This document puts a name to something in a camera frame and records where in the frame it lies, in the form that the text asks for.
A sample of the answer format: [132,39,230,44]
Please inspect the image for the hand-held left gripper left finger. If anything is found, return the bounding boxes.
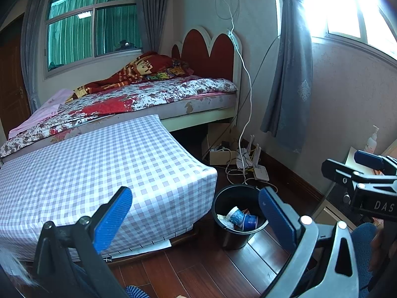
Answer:
[33,186,134,298]

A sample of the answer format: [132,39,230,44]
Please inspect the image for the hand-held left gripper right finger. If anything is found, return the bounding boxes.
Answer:
[258,187,360,298]

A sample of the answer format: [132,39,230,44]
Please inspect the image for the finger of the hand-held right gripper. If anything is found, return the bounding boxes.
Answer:
[321,158,365,190]
[354,150,397,176]

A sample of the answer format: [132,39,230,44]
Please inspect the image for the blue paper cup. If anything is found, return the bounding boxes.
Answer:
[242,214,259,232]
[228,206,247,227]

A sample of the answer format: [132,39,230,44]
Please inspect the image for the black bin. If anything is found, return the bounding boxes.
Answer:
[212,184,270,250]

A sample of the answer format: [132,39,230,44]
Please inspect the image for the person's right hand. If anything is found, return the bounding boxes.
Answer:
[369,226,387,272]

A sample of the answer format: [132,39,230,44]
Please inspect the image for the white pump bottle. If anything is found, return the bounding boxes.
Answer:
[364,125,379,154]

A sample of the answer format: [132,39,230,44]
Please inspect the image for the person's right leg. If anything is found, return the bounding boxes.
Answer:
[352,223,380,286]

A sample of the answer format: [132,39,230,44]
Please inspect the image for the white paper sheet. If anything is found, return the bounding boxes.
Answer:
[105,239,172,263]

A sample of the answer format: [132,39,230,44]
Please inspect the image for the white bedside cabinet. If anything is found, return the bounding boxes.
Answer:
[312,146,397,233]

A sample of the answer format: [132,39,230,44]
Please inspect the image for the white router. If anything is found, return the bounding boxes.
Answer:
[236,135,270,181]

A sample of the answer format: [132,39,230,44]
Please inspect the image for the checkered cloth covered table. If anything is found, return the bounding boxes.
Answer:
[0,115,218,263]

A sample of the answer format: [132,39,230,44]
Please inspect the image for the blue striped slipper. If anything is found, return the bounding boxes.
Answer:
[126,286,152,298]

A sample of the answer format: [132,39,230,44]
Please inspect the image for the cardboard box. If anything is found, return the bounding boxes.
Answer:
[201,124,239,165]

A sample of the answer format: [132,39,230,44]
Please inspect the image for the grey tied curtain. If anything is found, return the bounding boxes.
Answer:
[260,0,314,154]

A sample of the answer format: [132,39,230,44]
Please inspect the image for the pink cloth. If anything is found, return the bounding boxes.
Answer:
[8,88,73,139]

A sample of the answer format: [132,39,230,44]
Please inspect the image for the floral bed sheet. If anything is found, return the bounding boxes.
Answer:
[0,76,239,159]

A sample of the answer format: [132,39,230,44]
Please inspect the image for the red patterned blanket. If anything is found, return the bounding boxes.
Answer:
[73,51,194,95]

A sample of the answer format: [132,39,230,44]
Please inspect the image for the bright window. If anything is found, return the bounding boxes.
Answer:
[302,0,397,56]

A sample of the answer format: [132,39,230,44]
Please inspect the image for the brown wooden door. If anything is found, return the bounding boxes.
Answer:
[0,15,32,137]

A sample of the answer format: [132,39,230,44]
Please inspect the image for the bed with red headboard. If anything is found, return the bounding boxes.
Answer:
[0,28,242,163]

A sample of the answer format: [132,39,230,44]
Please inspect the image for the small dark object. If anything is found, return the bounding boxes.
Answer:
[114,40,137,52]

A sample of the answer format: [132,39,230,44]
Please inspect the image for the window with green curtain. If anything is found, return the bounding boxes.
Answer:
[43,0,145,79]

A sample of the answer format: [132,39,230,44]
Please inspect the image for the white cable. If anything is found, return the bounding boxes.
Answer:
[215,0,280,193]

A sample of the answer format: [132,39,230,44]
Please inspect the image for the black cable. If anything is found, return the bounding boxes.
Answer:
[201,36,281,159]

